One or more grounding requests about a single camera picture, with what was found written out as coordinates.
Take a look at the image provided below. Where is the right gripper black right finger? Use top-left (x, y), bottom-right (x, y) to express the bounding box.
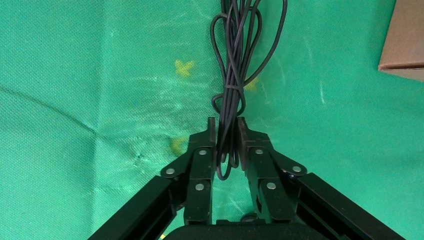
top-left (236, 116), bottom-right (407, 240)

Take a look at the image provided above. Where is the brown cardboard box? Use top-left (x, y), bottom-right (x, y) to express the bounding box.
top-left (377, 0), bottom-right (424, 83)

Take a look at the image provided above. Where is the black data cable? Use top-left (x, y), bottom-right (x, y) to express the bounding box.
top-left (209, 0), bottom-right (289, 182)

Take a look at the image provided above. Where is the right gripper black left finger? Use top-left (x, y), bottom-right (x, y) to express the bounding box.
top-left (87, 116), bottom-right (218, 240)

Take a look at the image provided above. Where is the green table cloth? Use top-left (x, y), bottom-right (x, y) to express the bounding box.
top-left (0, 0), bottom-right (424, 240)

